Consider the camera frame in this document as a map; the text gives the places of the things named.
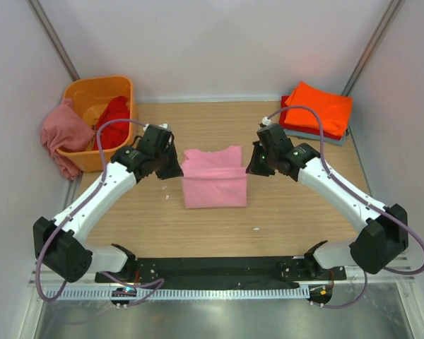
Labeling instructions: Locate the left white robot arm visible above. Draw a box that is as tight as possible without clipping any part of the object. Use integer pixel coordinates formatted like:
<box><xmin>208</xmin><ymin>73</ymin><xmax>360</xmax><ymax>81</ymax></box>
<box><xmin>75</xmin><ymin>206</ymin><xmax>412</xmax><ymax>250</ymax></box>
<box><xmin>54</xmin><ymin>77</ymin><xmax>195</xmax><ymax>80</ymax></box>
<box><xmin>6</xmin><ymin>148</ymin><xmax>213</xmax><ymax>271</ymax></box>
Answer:
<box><xmin>33</xmin><ymin>124</ymin><xmax>183</xmax><ymax>283</ymax></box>

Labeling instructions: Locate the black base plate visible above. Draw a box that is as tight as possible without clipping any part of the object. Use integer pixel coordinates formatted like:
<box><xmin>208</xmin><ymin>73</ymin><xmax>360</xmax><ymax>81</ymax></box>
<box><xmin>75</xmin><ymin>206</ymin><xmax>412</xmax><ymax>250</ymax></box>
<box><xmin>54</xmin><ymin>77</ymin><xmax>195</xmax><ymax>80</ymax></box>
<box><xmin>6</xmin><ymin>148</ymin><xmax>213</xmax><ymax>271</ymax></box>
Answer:
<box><xmin>114</xmin><ymin>256</ymin><xmax>346</xmax><ymax>290</ymax></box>

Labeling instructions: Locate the red shirt in basket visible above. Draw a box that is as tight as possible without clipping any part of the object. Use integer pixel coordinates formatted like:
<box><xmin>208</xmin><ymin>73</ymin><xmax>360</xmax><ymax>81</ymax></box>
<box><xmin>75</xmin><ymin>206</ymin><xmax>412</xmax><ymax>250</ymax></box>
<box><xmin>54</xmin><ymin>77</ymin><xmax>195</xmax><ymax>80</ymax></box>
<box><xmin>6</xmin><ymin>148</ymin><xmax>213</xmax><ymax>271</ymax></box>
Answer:
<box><xmin>95</xmin><ymin>95</ymin><xmax>130</xmax><ymax>150</ymax></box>

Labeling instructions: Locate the orange plastic basket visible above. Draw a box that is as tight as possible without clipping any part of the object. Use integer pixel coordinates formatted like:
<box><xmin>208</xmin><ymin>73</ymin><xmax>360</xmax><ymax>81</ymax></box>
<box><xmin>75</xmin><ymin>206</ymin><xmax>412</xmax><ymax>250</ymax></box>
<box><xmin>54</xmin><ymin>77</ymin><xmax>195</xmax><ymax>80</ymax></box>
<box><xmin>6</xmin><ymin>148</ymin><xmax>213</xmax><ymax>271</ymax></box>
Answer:
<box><xmin>58</xmin><ymin>76</ymin><xmax>138</xmax><ymax>172</ymax></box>

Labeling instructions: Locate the folded orange t-shirt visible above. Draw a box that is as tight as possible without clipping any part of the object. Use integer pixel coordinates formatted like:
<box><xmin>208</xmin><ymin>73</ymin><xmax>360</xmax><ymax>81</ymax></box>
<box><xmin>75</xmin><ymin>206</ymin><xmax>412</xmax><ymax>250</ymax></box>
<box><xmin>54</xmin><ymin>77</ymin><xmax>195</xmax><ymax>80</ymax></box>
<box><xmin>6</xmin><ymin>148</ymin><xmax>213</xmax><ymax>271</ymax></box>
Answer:
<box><xmin>284</xmin><ymin>81</ymin><xmax>353</xmax><ymax>140</ymax></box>

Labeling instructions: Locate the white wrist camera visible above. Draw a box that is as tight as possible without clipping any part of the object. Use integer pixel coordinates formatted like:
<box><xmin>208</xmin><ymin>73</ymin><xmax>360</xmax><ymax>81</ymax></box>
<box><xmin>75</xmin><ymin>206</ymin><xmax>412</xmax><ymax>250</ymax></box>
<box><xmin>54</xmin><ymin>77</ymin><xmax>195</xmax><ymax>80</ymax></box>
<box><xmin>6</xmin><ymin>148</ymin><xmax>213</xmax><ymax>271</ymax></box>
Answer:
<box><xmin>260</xmin><ymin>117</ymin><xmax>273</xmax><ymax>127</ymax></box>
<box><xmin>143</xmin><ymin>123</ymin><xmax>171</xmax><ymax>131</ymax></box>

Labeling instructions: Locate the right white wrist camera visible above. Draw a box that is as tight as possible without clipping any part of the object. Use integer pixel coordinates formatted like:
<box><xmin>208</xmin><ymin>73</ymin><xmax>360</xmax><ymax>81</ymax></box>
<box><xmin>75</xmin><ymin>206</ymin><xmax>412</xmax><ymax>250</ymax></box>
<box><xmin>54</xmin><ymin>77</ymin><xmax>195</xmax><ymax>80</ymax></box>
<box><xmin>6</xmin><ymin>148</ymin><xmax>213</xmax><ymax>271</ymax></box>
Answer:
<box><xmin>260</xmin><ymin>117</ymin><xmax>273</xmax><ymax>127</ymax></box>

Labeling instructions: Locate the pink t-shirt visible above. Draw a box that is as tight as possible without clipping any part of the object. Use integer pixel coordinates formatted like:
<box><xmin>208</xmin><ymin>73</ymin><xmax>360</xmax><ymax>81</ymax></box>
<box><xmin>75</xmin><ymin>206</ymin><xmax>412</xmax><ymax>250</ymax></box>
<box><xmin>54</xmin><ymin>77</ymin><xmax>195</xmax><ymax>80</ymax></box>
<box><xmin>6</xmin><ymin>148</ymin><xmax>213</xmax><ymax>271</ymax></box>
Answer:
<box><xmin>181</xmin><ymin>145</ymin><xmax>247</xmax><ymax>209</ymax></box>

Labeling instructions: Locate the white slotted cable duct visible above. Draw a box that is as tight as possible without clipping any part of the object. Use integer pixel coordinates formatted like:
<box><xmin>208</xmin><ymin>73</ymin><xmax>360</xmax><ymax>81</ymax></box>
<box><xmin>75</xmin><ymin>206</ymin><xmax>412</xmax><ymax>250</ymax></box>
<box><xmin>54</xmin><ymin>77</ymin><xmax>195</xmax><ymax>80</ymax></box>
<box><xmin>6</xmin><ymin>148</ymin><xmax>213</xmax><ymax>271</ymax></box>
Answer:
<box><xmin>58</xmin><ymin>285</ymin><xmax>310</xmax><ymax>301</ymax></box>

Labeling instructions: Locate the folded red t-shirt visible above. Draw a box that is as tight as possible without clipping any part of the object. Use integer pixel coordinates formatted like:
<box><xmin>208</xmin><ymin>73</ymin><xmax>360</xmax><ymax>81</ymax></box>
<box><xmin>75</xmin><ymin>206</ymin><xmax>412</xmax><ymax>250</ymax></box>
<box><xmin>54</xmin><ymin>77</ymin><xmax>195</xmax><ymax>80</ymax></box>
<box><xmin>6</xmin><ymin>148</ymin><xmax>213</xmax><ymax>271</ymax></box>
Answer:
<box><xmin>277</xmin><ymin>95</ymin><xmax>347</xmax><ymax>141</ymax></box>

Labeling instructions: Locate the dusty pink shirt on basket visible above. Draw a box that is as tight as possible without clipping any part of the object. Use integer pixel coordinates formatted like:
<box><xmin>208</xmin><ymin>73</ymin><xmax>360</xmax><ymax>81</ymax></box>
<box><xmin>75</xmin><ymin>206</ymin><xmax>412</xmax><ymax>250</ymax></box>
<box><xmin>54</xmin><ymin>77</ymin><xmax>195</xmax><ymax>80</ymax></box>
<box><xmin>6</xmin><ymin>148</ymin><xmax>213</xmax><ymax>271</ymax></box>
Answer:
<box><xmin>40</xmin><ymin>98</ymin><xmax>94</xmax><ymax>180</ymax></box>

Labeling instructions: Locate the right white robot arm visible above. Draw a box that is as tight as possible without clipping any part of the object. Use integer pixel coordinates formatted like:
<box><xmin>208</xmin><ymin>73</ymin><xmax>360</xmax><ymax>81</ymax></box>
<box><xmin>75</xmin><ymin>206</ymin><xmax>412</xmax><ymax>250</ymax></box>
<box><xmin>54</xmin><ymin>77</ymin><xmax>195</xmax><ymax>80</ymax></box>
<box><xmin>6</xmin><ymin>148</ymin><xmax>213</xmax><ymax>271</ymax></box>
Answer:
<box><xmin>246</xmin><ymin>124</ymin><xmax>409</xmax><ymax>274</ymax></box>

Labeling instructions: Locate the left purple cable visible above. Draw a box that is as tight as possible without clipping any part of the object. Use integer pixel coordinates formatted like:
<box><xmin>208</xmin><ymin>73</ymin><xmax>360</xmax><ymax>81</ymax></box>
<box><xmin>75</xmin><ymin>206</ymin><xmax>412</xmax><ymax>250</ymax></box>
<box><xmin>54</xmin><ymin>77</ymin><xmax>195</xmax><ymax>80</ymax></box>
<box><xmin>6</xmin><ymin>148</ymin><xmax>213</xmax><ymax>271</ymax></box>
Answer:
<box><xmin>35</xmin><ymin>119</ymin><xmax>165</xmax><ymax>307</ymax></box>

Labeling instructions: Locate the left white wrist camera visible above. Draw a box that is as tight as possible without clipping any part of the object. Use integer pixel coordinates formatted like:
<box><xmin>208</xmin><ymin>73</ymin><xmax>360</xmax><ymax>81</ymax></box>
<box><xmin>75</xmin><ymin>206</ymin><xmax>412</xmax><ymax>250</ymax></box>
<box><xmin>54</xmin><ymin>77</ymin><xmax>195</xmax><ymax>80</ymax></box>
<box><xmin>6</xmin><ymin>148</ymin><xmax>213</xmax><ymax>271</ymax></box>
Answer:
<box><xmin>143</xmin><ymin>123</ymin><xmax>171</xmax><ymax>131</ymax></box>

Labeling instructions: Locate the folded grey t-shirt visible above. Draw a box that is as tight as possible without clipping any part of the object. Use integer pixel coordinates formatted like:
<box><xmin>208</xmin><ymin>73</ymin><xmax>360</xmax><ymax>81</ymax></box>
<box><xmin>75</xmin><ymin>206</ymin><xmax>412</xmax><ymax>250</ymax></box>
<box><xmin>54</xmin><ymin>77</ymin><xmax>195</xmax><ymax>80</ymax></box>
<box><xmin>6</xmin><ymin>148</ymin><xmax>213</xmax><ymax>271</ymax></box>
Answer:
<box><xmin>284</xmin><ymin>129</ymin><xmax>346</xmax><ymax>146</ymax></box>

